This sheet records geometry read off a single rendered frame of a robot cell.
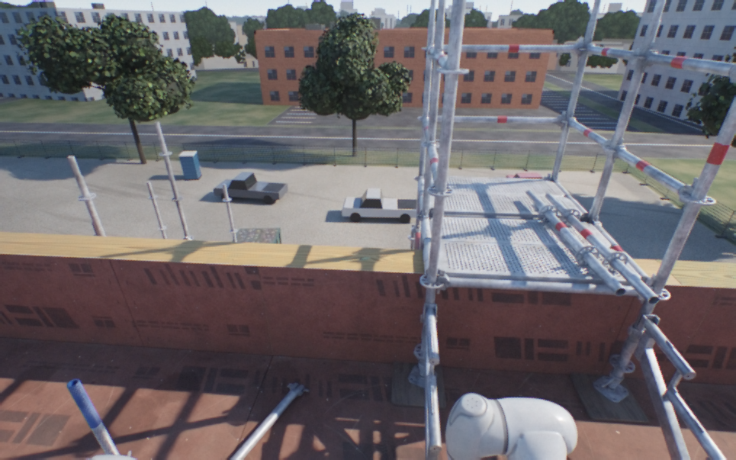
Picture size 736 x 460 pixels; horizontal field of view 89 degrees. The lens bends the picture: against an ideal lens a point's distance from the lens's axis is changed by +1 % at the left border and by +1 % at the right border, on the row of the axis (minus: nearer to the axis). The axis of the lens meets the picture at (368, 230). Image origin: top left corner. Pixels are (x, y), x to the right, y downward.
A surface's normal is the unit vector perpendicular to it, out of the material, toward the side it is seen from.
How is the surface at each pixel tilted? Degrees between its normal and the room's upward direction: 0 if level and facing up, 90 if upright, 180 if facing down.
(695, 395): 0
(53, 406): 0
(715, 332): 90
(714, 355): 90
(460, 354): 90
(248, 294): 90
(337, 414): 0
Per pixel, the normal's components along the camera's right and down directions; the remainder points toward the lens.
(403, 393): 0.00, -0.88
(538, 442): -0.03, -0.44
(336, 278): -0.08, 0.48
